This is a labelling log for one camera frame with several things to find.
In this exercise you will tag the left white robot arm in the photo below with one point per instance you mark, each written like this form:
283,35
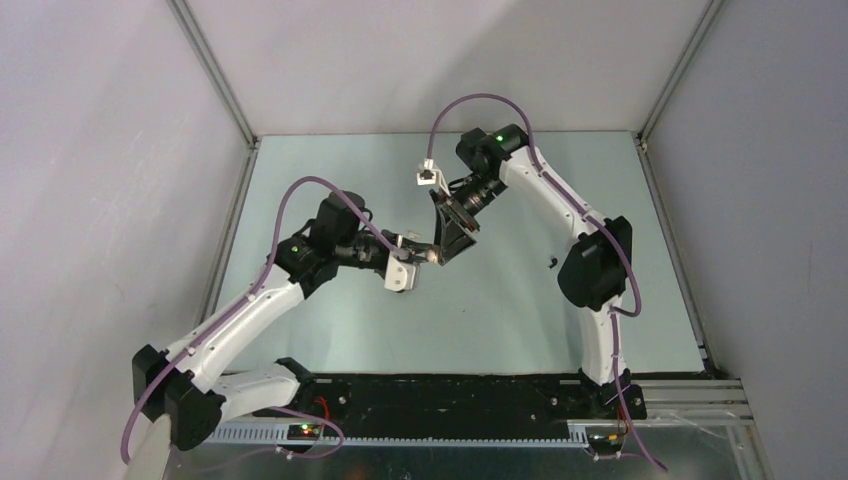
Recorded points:
187,381

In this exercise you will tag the left aluminium frame post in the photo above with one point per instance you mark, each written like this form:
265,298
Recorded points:
204,52

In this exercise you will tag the grey slotted cable duct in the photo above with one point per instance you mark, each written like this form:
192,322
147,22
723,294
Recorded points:
277,434

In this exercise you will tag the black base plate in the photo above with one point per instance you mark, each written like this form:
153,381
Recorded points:
454,406

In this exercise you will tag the aluminium frame post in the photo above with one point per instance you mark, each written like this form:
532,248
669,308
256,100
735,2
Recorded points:
204,52
682,64

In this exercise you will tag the right controller board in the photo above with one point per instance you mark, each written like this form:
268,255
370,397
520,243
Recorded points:
604,445

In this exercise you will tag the left controller board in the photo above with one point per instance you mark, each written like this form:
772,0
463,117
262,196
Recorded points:
304,433

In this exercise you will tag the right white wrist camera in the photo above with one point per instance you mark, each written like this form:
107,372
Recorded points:
428,174

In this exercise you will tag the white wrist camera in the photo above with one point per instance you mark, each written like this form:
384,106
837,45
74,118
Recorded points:
400,276
428,174

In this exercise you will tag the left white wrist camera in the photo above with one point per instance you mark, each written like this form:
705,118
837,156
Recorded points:
400,276

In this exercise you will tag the controller board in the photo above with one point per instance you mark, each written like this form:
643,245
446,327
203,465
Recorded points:
304,433
604,445

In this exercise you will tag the right aluminium frame post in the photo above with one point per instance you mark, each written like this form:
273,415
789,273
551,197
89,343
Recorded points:
682,64

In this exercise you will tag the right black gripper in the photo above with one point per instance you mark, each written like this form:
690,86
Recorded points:
450,240

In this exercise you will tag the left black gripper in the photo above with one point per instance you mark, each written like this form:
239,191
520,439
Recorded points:
397,242

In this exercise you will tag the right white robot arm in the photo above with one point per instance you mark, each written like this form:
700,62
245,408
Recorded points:
594,274

